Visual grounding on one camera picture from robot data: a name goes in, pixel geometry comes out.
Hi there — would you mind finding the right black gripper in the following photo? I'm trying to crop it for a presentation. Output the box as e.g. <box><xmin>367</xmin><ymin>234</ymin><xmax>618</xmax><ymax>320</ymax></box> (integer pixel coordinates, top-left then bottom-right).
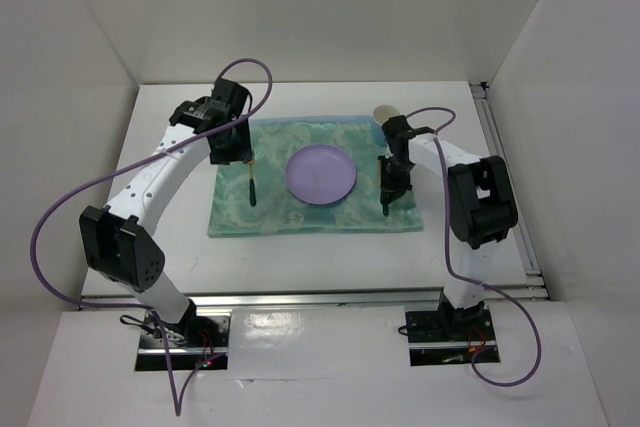
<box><xmin>378</xmin><ymin>154</ymin><xmax>416</xmax><ymax>203</ymax></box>

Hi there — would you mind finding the gold fork green handle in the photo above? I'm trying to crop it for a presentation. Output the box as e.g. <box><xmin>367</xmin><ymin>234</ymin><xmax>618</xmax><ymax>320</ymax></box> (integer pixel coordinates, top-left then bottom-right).
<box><xmin>247</xmin><ymin>159</ymin><xmax>257</xmax><ymax>207</ymax></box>

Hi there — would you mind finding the light blue mug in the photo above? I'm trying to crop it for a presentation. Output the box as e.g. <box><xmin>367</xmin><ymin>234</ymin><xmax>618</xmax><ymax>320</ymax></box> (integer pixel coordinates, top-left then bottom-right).
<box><xmin>371</xmin><ymin>105</ymin><xmax>400</xmax><ymax>146</ymax></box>

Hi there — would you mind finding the lilac plastic plate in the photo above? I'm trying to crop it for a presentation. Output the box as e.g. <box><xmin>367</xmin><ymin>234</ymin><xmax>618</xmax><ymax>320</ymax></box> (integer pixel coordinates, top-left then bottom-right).
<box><xmin>285</xmin><ymin>143</ymin><xmax>357</xmax><ymax>205</ymax></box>

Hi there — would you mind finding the teal patterned satin cloth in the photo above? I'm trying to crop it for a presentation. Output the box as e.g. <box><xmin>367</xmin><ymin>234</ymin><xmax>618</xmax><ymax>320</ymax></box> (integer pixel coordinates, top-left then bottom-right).
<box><xmin>207</xmin><ymin>116</ymin><xmax>423</xmax><ymax>238</ymax></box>

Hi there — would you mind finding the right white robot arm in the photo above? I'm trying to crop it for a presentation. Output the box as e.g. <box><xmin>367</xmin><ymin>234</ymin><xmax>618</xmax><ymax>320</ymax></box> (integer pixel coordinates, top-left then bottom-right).
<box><xmin>378</xmin><ymin>125</ymin><xmax>518</xmax><ymax>339</ymax></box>

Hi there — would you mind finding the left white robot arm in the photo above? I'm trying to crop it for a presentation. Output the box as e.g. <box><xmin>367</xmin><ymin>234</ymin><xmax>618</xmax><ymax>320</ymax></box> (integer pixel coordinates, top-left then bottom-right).
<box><xmin>79</xmin><ymin>84</ymin><xmax>253</xmax><ymax>346</ymax></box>

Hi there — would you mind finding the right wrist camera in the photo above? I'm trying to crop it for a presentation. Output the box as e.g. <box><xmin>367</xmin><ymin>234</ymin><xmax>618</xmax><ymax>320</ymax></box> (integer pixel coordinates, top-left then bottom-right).
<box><xmin>382</xmin><ymin>115</ymin><xmax>412</xmax><ymax>144</ymax></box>

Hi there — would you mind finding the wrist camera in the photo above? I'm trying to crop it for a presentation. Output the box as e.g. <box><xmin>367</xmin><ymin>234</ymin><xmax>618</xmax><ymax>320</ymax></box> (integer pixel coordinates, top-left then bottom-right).
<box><xmin>211</xmin><ymin>78</ymin><xmax>251</xmax><ymax>111</ymax></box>
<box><xmin>382</xmin><ymin>115</ymin><xmax>412</xmax><ymax>144</ymax></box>

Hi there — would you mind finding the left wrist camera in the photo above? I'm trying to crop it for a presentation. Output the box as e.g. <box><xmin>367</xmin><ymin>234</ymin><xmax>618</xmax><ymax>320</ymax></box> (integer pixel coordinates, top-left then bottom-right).
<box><xmin>211</xmin><ymin>78</ymin><xmax>251</xmax><ymax>111</ymax></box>

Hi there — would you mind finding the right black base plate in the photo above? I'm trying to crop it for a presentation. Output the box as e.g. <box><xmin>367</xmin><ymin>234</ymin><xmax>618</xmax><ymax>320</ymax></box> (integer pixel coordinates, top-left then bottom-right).
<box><xmin>397</xmin><ymin>309</ymin><xmax>496</xmax><ymax>344</ymax></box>

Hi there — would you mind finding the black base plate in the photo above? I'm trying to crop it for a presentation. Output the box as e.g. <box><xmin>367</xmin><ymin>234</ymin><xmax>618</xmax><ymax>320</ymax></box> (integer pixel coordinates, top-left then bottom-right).
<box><xmin>397</xmin><ymin>309</ymin><xmax>496</xmax><ymax>344</ymax></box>
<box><xmin>119</xmin><ymin>312</ymin><xmax>228</xmax><ymax>349</ymax></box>

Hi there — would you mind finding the aluminium frame rail right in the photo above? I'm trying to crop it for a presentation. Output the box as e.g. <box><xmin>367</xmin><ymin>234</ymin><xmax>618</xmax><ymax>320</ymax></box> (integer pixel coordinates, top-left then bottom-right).
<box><xmin>468</xmin><ymin>80</ymin><xmax>550</xmax><ymax>298</ymax></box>

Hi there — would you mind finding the aluminium frame rail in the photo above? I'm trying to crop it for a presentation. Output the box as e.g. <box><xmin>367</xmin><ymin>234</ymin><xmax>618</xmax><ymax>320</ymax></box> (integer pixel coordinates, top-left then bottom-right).
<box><xmin>468</xmin><ymin>80</ymin><xmax>550</xmax><ymax>298</ymax></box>
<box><xmin>83</xmin><ymin>285</ymin><xmax>549</xmax><ymax>308</ymax></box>

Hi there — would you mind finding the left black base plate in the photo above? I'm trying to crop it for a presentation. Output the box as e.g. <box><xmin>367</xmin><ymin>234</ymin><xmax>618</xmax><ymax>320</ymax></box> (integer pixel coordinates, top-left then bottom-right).
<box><xmin>119</xmin><ymin>312</ymin><xmax>228</xmax><ymax>349</ymax></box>

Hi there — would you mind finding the aluminium frame rail front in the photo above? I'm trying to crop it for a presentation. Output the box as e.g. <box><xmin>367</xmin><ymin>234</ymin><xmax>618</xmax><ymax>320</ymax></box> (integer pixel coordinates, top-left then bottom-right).
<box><xmin>83</xmin><ymin>285</ymin><xmax>549</xmax><ymax>308</ymax></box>

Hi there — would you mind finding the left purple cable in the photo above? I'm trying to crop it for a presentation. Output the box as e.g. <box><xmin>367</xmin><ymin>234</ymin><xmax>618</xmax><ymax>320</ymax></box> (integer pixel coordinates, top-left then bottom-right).
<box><xmin>29</xmin><ymin>58</ymin><xmax>274</xmax><ymax>417</ymax></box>

